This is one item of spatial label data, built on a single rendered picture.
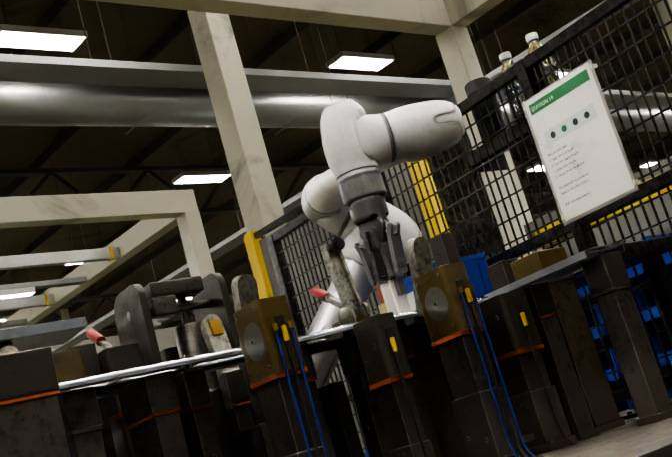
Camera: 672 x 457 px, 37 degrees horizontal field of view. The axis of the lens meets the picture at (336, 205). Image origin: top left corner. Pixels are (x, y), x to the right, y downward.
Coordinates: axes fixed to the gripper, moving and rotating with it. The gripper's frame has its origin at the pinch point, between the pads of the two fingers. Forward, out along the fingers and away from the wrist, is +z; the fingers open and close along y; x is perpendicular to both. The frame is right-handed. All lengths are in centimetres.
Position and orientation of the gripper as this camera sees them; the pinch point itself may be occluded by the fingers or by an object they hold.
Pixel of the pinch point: (395, 299)
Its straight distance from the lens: 197.4
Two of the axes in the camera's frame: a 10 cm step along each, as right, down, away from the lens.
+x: -8.1, 0.9, -5.8
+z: 2.7, 9.3, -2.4
